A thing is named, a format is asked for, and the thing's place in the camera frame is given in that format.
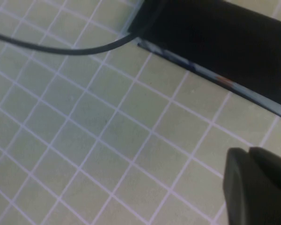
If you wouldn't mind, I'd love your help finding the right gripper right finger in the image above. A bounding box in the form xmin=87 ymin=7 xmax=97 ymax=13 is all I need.
xmin=249 ymin=146 xmax=281 ymax=196

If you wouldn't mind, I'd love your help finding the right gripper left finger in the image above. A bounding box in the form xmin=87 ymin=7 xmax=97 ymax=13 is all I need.
xmin=222 ymin=147 xmax=281 ymax=225

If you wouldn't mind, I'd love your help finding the green checked tablecloth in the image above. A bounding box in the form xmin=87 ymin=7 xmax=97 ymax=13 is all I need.
xmin=0 ymin=0 xmax=281 ymax=225

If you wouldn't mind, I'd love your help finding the black printed glasses case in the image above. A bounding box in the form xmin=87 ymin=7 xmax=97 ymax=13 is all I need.
xmin=124 ymin=0 xmax=281 ymax=119

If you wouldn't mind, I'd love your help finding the black left camera cable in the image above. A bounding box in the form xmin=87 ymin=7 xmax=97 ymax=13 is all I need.
xmin=0 ymin=30 xmax=138 ymax=56

